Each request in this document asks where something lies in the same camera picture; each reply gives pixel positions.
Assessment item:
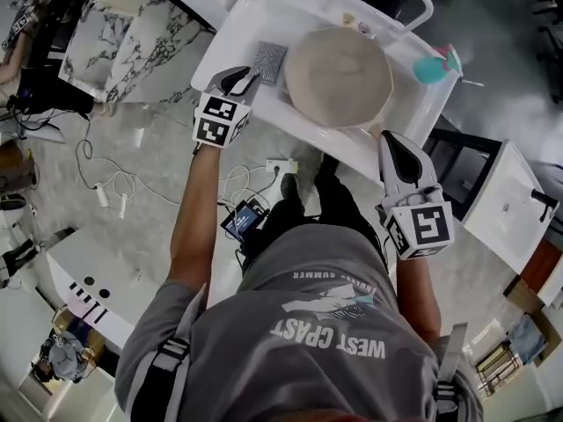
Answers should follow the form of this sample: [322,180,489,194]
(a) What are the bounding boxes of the grey metal mesh scrubber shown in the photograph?
[252,40,289,85]

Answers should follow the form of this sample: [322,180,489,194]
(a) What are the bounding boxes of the white power strip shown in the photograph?
[265,157,299,176]

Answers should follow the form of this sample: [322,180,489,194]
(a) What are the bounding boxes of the grey backpack strap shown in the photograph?
[433,322,468,415]
[147,334,193,422]

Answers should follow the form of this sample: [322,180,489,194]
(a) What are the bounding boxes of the beige pan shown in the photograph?
[283,26,394,129]

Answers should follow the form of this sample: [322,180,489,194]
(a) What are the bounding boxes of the person's left forearm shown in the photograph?
[168,142,222,283]

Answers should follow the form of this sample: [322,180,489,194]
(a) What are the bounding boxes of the black faucet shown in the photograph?
[530,188,560,222]

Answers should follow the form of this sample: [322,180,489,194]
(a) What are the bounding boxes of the black chair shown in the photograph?
[530,0,563,63]

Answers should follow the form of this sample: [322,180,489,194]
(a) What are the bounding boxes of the grey printed t-shirt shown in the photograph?
[113,224,486,422]

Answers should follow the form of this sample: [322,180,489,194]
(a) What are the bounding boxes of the white cabinet with black holes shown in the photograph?
[42,229,149,353]

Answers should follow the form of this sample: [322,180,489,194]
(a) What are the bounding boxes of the small white sink basin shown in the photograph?
[460,140,562,276]

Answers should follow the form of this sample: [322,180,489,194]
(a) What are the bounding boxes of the black metal stand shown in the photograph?
[422,116,503,222]

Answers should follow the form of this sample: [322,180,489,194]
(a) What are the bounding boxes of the person's right forearm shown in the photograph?
[394,252,443,345]

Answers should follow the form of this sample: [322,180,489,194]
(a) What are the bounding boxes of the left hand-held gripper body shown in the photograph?
[192,65,260,149]

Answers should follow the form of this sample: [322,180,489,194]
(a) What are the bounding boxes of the wooden shelf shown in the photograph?
[474,239,563,397]

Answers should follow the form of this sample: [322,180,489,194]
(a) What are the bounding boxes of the marble counter block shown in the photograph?
[57,0,217,105]

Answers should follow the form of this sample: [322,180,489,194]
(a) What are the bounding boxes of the black device with screen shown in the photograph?
[219,199,270,242]

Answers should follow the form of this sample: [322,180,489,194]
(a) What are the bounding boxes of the white cable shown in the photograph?
[75,116,282,219]

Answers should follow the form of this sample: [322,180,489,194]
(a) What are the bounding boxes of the black trousers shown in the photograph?
[244,155,391,276]

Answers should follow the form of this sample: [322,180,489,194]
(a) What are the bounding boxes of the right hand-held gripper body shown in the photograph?
[374,129,455,261]

